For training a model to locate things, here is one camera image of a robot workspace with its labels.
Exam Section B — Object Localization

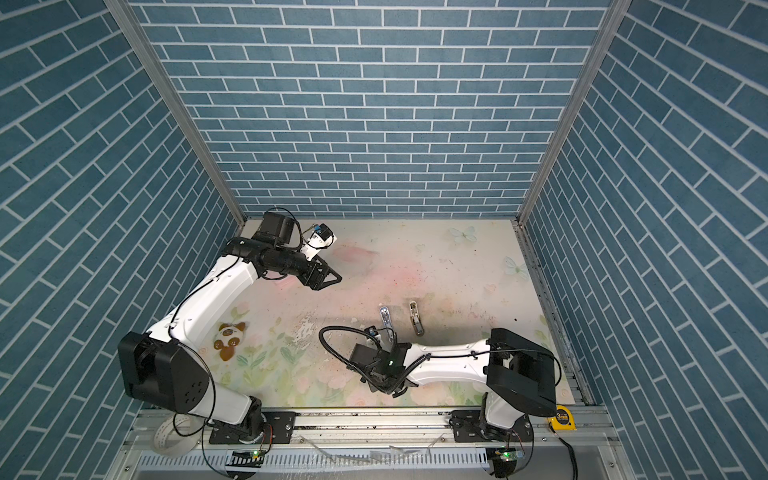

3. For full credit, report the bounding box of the blue staple remover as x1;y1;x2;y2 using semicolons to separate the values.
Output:
379;306;397;346

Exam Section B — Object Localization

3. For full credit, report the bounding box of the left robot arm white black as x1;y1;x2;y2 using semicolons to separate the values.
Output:
117;207;342;440

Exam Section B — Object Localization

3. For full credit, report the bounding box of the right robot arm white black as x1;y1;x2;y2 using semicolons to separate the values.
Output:
343;328;561;441

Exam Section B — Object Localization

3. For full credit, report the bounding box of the floral table mat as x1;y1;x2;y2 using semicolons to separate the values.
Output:
199;219;555;408

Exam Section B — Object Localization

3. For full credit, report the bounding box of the yellow tape measure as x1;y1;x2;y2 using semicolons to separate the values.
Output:
548;405;577;432

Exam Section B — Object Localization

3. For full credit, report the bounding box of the clear tape roll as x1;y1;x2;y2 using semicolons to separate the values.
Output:
151;414;203;458

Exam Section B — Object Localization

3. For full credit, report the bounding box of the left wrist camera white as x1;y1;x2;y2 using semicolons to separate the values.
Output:
301;223;337;260

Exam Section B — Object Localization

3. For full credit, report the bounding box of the aluminium rail frame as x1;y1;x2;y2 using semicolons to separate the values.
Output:
108;406;633;479

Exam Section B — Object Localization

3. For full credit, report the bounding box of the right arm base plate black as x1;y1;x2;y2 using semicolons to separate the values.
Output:
448;408;534;443

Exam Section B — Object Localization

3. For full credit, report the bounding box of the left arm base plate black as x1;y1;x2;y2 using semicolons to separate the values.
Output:
209;410;297;446

